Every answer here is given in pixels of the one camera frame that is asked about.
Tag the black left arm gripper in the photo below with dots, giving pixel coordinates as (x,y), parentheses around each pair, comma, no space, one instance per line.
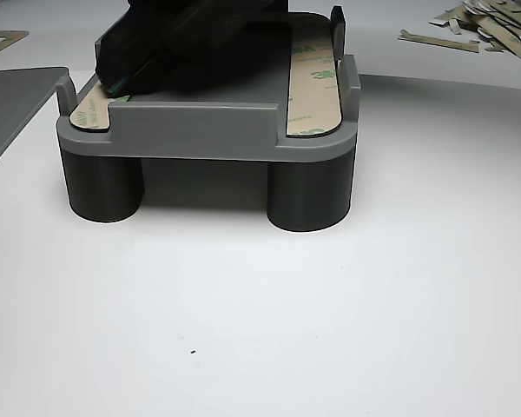
(234,13)

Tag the tan adhesive tape liner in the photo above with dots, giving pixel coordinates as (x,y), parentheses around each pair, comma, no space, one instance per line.
(312,100)

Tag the gray fixture platform with legs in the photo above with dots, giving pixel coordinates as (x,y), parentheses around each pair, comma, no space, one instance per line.
(191,130)

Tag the angled tan liner scrap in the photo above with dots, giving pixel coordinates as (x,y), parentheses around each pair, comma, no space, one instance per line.
(13,34)

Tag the flat gray mat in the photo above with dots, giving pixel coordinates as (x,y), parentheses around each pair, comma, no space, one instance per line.
(13,104)

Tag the dark gray upright fixture tab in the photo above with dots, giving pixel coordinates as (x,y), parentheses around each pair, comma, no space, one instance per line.
(338,30)

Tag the long thin tan liner strip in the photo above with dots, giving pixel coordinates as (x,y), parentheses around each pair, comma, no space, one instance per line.
(438,42)

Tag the small tan liner scrap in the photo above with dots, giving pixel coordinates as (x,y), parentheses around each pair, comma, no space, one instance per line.
(495,47)
(455,27)

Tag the tan liner scrap strip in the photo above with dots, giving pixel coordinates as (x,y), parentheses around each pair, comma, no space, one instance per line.
(499,5)
(475,19)

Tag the wide long tan liner strip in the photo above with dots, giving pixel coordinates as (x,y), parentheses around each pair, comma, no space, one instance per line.
(510,41)

